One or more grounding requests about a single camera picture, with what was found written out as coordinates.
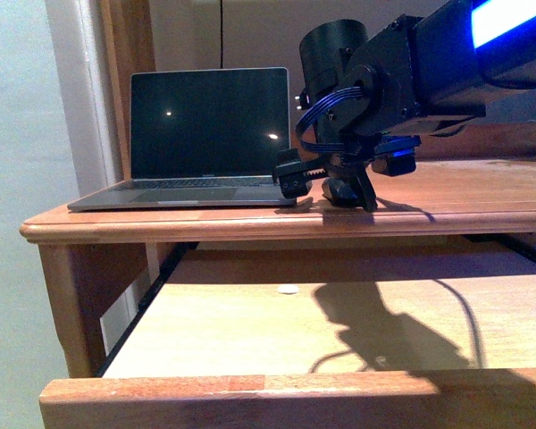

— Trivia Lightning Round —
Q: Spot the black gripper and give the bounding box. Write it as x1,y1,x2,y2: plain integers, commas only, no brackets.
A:
272,136,423,212

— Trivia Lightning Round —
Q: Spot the dark grey computer mouse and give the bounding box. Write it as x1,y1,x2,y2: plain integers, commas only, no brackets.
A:
322,177,362,207

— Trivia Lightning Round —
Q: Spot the wooden keyboard tray drawer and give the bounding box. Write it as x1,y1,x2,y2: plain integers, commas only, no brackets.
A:
40,244,536,428

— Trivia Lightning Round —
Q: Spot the grey laptop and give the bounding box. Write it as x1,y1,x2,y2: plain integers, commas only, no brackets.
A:
68,67,296,212

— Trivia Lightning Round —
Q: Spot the wooden desk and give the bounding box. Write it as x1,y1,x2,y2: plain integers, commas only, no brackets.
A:
19,0,536,379

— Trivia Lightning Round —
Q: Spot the blue ribbon cable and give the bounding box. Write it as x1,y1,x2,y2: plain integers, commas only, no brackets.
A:
294,85,370,155

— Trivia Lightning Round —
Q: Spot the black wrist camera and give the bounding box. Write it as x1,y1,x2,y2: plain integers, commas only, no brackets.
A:
372,136,421,177

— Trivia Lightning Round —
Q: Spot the black left slide rail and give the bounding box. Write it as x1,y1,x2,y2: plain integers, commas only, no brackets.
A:
96,241,199,378

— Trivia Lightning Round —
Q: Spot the black drawer slide rail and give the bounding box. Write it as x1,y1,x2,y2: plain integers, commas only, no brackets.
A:
498,235,536,264

